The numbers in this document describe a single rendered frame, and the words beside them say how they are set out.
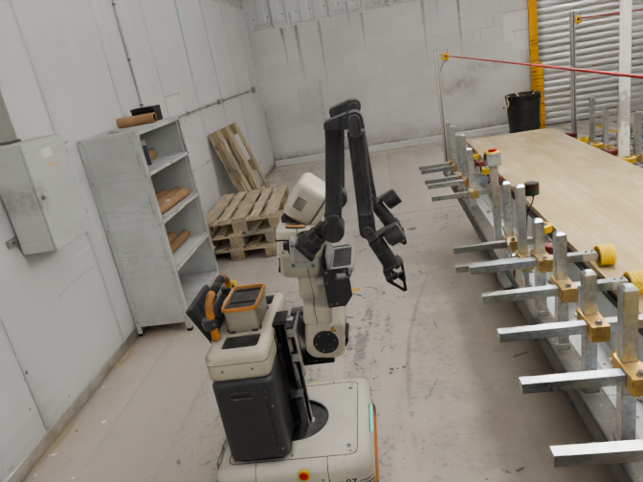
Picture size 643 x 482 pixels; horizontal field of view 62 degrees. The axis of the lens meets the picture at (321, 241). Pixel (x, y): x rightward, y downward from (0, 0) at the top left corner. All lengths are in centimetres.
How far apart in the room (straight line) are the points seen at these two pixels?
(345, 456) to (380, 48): 832
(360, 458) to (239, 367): 62
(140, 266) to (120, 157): 82
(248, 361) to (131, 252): 225
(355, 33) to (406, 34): 87
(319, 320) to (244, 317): 30
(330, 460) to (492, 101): 852
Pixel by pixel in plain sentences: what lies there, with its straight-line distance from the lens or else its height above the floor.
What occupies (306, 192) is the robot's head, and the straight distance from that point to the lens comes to 197.
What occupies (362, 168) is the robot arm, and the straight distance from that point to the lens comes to 180.
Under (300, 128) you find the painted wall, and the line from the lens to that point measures 1008.
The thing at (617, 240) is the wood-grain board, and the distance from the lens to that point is 249.
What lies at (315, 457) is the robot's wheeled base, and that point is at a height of 28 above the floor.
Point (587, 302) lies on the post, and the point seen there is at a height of 101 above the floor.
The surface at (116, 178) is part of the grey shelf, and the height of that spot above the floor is 126.
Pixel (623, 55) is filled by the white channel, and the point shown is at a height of 151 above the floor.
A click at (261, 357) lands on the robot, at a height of 78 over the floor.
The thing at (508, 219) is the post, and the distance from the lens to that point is 265.
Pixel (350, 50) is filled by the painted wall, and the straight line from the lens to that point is 991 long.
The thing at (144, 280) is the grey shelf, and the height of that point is 46.
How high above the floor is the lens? 181
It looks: 19 degrees down
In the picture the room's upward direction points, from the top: 10 degrees counter-clockwise
